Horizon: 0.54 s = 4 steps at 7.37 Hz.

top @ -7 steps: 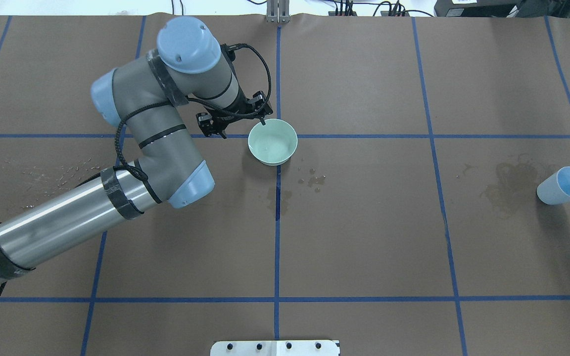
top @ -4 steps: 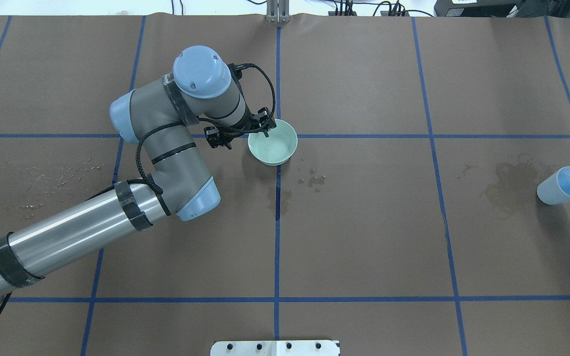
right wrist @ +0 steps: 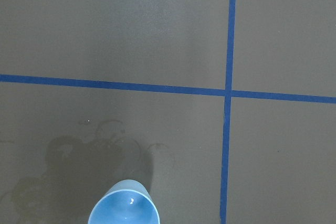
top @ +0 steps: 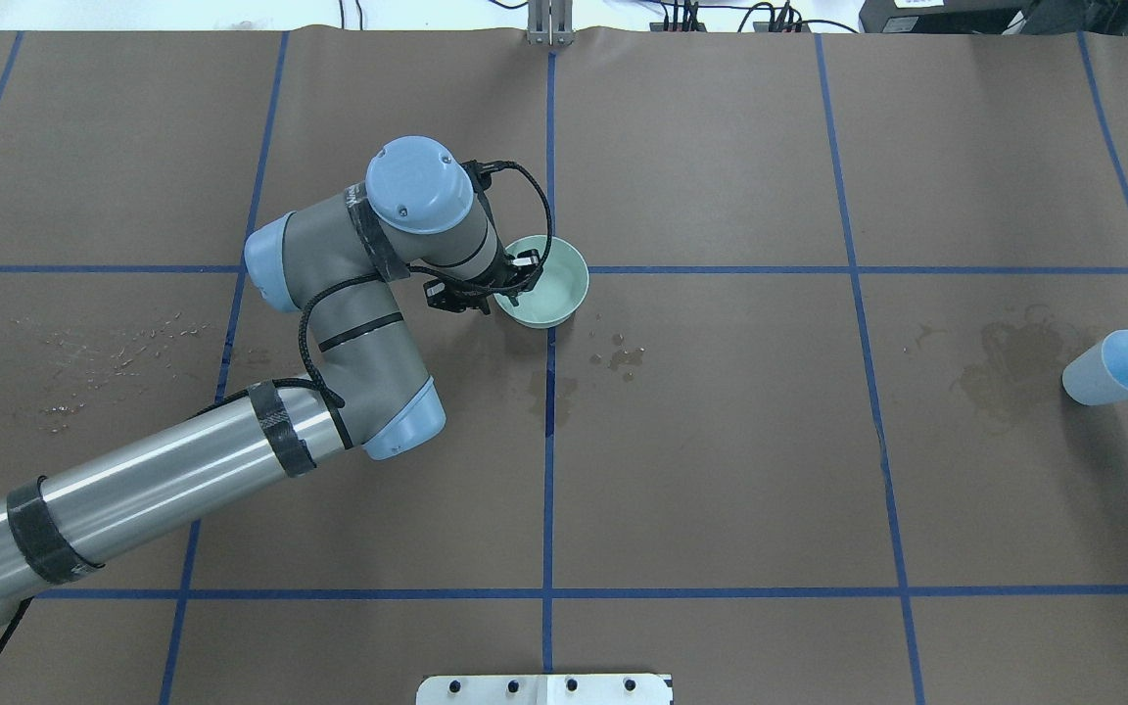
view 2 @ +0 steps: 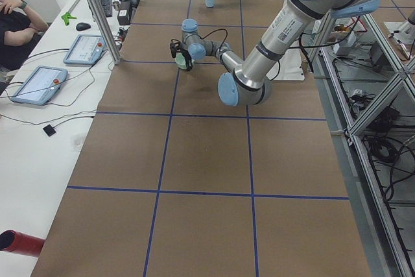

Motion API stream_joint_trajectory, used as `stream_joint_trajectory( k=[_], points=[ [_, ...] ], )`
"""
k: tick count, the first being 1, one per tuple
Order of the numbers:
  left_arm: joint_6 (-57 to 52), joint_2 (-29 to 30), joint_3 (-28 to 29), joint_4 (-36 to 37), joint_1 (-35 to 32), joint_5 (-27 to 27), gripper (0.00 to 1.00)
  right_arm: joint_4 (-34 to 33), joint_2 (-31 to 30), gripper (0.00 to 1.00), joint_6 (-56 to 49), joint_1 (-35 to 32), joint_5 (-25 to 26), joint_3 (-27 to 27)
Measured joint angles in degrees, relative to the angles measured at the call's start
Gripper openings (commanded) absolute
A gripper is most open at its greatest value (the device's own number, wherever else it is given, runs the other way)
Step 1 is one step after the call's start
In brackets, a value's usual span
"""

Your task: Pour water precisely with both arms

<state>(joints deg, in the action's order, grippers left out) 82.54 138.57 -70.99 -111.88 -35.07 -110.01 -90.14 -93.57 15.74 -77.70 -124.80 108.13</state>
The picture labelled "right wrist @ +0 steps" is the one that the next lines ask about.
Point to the light blue plastic cup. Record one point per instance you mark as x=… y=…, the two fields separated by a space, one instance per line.
x=127 y=201

